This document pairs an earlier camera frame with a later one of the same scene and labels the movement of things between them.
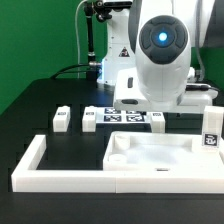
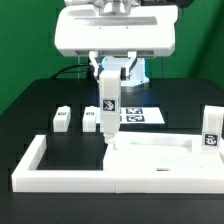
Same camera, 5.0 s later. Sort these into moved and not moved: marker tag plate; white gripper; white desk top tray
Moved: white gripper
Not moved: marker tag plate; white desk top tray
